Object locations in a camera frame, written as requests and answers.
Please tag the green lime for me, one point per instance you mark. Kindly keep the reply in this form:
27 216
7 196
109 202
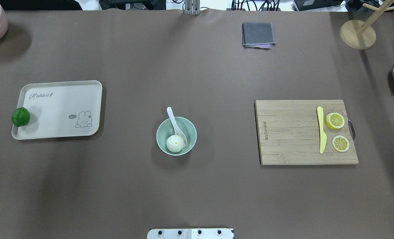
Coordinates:
20 117

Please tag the green ceramic bowl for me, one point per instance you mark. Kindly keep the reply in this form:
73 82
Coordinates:
166 129

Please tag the white ceramic spoon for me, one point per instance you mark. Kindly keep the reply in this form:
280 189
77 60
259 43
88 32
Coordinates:
177 130

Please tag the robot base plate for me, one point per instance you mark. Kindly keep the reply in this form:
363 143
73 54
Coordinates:
191 233

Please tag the folded grey cloth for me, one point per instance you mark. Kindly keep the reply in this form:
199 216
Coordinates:
257 35

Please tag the beige rabbit tray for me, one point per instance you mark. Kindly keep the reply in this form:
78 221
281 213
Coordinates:
62 109

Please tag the yellow plastic knife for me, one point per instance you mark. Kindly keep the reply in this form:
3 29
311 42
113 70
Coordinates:
322 133

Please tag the aluminium frame post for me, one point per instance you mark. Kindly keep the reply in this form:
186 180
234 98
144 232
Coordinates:
192 7

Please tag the lemon slice far side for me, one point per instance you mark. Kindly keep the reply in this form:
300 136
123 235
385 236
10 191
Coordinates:
340 143

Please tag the wooden mug tree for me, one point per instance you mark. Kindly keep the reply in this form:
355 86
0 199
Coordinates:
359 34

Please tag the lemon slice near handle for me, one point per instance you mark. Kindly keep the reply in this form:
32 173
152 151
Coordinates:
334 120

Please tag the white steamed bun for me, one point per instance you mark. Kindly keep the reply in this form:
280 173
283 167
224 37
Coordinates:
175 143

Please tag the wooden cutting board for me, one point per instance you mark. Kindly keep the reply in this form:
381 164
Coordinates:
288 133

